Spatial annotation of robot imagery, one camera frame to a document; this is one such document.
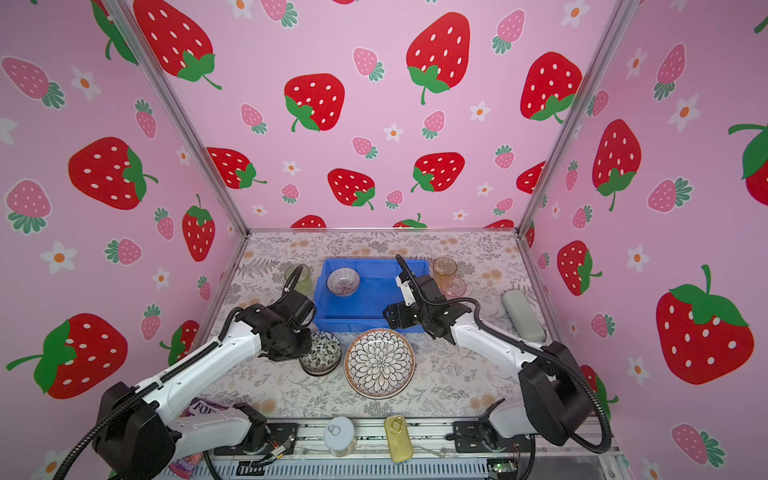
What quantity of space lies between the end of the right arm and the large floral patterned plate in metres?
0.15

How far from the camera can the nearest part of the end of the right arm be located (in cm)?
62

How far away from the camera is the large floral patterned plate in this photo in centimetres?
81
